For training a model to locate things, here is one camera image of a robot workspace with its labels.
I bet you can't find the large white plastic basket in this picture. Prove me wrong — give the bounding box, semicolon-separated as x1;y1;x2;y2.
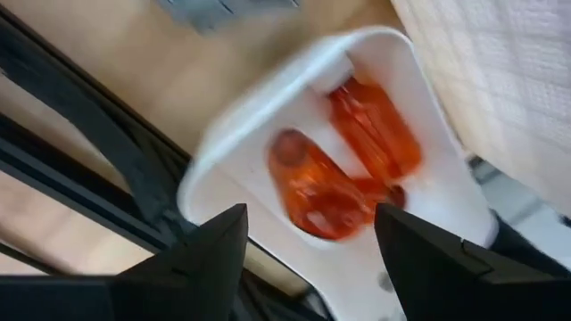
390;0;571;219

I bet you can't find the small clear plastic container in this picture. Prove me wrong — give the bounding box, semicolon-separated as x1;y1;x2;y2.
176;25;500;321

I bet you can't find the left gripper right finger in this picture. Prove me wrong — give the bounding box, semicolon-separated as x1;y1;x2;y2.
374;202;571;321

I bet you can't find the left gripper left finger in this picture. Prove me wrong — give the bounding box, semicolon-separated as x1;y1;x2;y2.
0;202;249;321

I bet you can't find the black aluminium table frame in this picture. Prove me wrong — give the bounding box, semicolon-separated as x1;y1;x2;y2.
0;8;331;321

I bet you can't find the red medicine bottle white cap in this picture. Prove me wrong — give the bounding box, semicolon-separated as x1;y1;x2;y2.
352;177;408;210
311;57;424;182
266;128;374;242

